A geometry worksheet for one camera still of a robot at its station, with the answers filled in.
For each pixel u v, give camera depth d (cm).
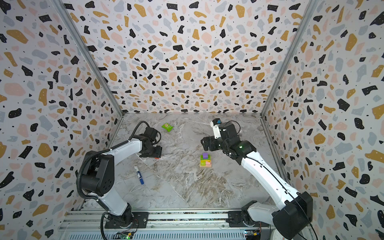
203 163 91
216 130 69
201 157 88
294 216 39
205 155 88
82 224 73
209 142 67
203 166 92
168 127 113
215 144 67
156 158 97
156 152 85
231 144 57
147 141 71
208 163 92
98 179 47
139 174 88
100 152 49
